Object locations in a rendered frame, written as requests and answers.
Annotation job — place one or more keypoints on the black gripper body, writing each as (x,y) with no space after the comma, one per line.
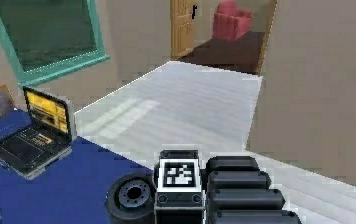
(132,196)

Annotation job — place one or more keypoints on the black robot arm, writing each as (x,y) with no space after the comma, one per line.
(232,193)

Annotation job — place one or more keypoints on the red armchair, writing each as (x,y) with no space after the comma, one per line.
(232,21)

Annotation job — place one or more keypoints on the wooden room door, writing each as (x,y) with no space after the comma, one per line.
(182,26)

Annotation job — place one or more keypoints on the green framed window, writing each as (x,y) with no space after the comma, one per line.
(49,33)

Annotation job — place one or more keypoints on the grey open laptop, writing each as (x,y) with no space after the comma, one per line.
(36,140)

